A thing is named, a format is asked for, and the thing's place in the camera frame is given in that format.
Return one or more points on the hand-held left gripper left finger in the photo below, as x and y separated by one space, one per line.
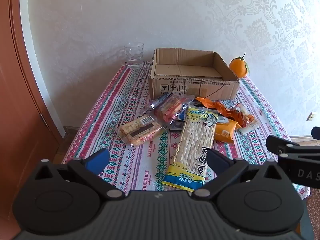
98 159

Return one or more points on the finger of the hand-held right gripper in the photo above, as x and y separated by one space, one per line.
316 133
277 143

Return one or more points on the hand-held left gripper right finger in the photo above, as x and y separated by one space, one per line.
218 162

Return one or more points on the small orange bread packet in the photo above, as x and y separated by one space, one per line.
225 131

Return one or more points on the long yellow fish snack packet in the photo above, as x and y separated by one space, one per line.
192 140

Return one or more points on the white packet with orange pieces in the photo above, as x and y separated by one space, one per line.
247 123

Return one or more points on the clear packet of crackers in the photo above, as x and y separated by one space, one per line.
140 130

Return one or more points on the orange foil wrapper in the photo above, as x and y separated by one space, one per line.
212 105

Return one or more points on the clear packet of red candies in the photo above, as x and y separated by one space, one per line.
170 108

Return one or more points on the cardboard box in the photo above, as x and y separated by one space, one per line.
190 90

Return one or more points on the patterned woven tablecloth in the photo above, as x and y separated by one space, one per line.
120 100

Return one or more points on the metal door hinge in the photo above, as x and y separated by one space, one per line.
44 121

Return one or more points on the silver black pen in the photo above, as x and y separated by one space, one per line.
160 100

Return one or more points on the orange with green leaf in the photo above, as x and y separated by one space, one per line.
237 67

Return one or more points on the wooden door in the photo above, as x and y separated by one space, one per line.
15 105

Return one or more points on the clear glass mug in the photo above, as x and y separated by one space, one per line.
133 55

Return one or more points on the white wall socket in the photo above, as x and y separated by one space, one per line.
311 116

